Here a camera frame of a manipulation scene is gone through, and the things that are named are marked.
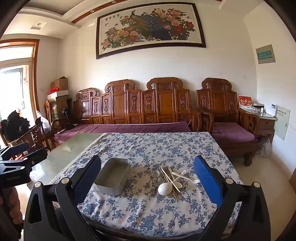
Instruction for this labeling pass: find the metal spoon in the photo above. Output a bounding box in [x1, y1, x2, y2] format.
[153, 170, 161, 194]

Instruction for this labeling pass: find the brown cardboard box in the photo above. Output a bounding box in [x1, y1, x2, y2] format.
[51, 76, 68, 92]

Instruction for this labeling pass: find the white wall electrical panel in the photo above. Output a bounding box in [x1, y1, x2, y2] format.
[274, 105, 291, 141]

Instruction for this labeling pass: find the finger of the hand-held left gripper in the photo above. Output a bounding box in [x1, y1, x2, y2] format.
[0, 142, 30, 161]
[0, 148, 48, 172]

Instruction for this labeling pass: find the large white spoon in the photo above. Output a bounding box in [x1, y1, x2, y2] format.
[158, 181, 174, 195]

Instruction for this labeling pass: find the wooden side table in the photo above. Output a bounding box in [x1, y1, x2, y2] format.
[239, 105, 278, 144]

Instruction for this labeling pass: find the white tabletop device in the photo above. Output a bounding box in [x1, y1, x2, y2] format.
[266, 103, 277, 116]

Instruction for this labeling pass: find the purple armchair cushion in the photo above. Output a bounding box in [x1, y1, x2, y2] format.
[211, 122, 255, 142]

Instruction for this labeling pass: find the grey mop head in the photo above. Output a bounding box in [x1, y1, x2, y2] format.
[255, 136, 272, 158]

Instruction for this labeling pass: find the rectangular metal tray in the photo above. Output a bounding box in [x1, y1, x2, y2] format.
[93, 158, 132, 197]

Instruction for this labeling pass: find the clear plastic bag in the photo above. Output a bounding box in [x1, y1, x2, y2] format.
[35, 111, 52, 134]

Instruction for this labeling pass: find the carved wooden armchair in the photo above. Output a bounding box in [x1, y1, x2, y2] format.
[196, 77, 260, 167]

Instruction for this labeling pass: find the white box with red flowers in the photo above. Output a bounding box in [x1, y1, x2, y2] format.
[47, 88, 69, 98]

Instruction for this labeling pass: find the wall box with green label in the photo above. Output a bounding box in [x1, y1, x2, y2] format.
[255, 44, 276, 65]

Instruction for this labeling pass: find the wooden chair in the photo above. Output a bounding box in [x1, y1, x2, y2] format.
[44, 100, 62, 149]
[0, 120, 56, 160]

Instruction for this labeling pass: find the framed peacock painting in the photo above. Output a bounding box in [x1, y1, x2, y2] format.
[95, 2, 207, 60]

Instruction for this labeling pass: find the dark wooden cabinet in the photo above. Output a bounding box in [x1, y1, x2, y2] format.
[47, 95, 73, 130]

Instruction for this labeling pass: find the carved wooden sofa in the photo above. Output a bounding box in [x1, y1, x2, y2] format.
[73, 77, 203, 139]

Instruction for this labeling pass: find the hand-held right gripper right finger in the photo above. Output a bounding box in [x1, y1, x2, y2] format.
[193, 155, 271, 241]

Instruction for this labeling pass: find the wooden chopstick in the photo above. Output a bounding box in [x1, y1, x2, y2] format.
[161, 166, 181, 193]
[159, 166, 180, 200]

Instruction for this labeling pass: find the person's left hand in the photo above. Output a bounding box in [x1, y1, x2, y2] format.
[0, 186, 23, 234]

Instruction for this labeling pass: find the wooden door frame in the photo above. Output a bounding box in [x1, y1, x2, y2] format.
[0, 39, 40, 121]

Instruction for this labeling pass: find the blue floral tablecloth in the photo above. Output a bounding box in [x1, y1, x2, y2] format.
[47, 132, 243, 235]

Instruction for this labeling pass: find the cream plastic spoon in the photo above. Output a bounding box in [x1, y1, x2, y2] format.
[172, 176, 183, 189]

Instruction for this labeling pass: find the black clothing pile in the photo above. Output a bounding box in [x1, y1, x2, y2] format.
[0, 111, 30, 142]

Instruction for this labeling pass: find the purple sofa cushion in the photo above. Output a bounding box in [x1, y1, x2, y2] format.
[54, 121, 192, 149]

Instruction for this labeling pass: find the black desk lamp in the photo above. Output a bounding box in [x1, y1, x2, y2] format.
[62, 109, 79, 130]

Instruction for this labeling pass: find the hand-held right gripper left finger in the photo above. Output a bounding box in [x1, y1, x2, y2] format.
[24, 155, 102, 241]

